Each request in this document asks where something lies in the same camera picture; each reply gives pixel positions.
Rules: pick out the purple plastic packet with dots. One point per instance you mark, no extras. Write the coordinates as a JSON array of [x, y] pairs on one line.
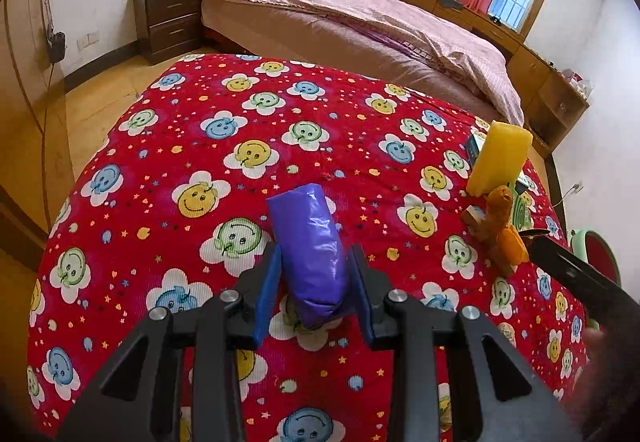
[[313, 256]]

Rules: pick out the red smiley flower quilt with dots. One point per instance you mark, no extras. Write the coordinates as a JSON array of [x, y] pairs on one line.
[[223, 155]]

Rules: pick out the orange wrapper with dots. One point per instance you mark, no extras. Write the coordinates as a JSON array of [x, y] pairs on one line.
[[493, 228]]

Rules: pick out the brown mattress bed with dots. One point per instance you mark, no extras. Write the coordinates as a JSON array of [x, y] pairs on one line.
[[293, 35]]

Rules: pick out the wooden cabinet desk unit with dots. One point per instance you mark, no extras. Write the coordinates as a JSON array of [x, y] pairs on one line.
[[551, 105]]

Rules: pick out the wooden wardrobe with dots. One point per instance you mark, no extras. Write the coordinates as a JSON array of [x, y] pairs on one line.
[[36, 169]]

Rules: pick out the red bin with green rim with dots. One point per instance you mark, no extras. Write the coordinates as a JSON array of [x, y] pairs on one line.
[[592, 248]]

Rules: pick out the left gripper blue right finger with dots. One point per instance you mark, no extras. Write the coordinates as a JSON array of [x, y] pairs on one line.
[[368, 295]]

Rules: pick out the white blue medicine box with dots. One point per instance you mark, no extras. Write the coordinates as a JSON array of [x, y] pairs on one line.
[[473, 145]]

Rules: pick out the yellow foam net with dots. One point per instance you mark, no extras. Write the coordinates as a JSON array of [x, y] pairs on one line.
[[501, 160]]

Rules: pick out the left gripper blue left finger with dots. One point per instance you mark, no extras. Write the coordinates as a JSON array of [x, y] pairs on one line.
[[258, 289]]

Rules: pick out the dark wooden nightstand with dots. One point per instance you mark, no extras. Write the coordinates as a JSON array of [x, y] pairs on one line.
[[166, 28]]

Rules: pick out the black wall charger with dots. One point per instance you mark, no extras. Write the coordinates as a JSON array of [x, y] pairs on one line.
[[56, 46]]

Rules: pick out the green mosquito coil box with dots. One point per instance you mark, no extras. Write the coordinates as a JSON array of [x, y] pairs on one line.
[[523, 205]]

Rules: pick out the pink bed cover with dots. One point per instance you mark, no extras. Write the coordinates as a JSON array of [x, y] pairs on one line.
[[420, 35]]

